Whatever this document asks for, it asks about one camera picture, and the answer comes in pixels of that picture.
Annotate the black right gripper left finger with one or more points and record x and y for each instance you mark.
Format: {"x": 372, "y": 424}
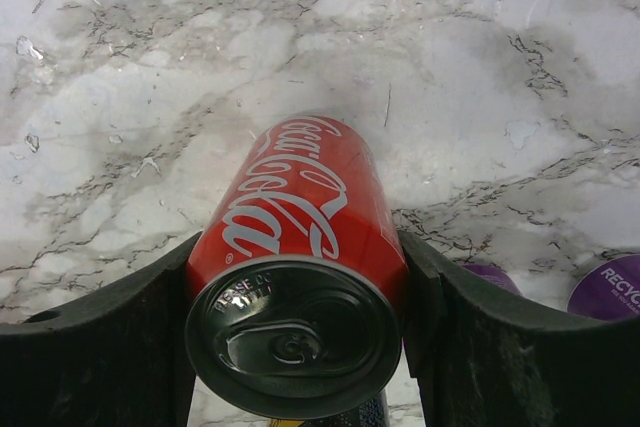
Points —
{"x": 113, "y": 357}

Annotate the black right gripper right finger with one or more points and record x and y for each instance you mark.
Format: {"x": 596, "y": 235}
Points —
{"x": 483, "y": 356}

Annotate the purple fanta can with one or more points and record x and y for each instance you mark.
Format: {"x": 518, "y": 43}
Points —
{"x": 495, "y": 276}
{"x": 609, "y": 292}

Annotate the purple fanta can front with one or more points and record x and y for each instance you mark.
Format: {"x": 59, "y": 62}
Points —
{"x": 609, "y": 292}

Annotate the red cola can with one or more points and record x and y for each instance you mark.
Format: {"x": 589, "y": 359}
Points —
{"x": 298, "y": 283}

